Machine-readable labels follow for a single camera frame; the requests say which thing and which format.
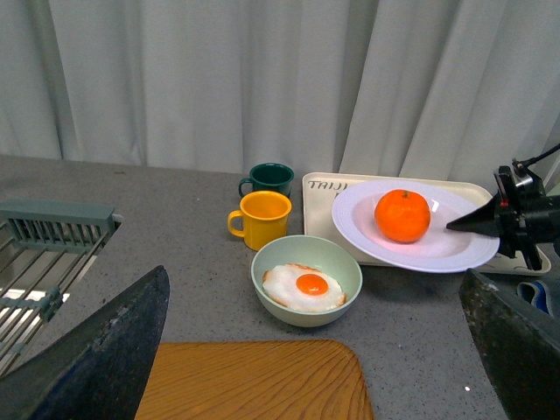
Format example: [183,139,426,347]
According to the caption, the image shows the fake fried egg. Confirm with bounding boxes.
[262,263,347,312]

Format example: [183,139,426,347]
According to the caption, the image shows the wooden cutting board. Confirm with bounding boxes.
[136,339,375,419]

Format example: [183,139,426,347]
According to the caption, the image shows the grey and blue cloth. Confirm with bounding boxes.
[517,280,559,319]

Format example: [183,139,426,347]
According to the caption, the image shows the light green bowl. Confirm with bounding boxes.
[251,235,363,327]

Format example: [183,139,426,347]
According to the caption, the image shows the beige bear serving tray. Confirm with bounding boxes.
[302,172,534,276]

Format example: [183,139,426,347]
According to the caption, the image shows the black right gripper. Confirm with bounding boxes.
[445,162,559,419]

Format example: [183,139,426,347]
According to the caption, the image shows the dark green mug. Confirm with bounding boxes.
[238,163,295,197]

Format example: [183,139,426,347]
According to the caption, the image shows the orange mandarin fruit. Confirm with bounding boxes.
[374,189,431,243]

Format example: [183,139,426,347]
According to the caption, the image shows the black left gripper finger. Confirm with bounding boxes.
[1,266,170,419]

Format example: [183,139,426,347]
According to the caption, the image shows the yellow mug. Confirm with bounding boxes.
[227,191,292,251]

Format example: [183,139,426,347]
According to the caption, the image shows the green dish drying rack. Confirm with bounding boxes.
[1,199,120,374]

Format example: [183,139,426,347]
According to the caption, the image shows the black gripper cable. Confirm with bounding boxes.
[512,143,560,170]

